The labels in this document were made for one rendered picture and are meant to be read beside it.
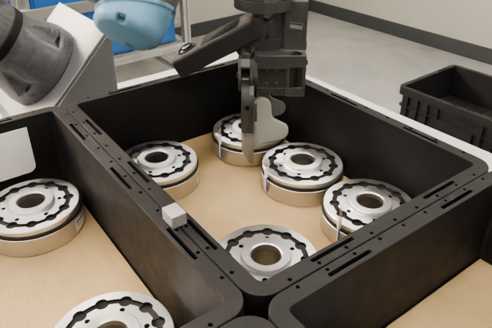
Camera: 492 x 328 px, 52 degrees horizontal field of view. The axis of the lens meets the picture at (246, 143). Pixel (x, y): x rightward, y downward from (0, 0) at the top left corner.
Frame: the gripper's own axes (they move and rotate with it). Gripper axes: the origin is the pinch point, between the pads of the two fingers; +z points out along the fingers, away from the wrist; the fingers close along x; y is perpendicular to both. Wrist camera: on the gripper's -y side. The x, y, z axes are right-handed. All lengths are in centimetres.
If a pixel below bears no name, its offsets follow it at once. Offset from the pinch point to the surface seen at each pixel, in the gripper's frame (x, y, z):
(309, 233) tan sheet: -15.7, 7.3, 2.5
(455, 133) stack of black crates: 66, 58, 34
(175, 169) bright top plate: -7.6, -8.6, -0.6
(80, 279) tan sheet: -23.1, -16.0, 2.5
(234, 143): -1.4, -1.5, -0.7
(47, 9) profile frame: 163, -91, 25
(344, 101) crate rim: -2.4, 12.3, -7.5
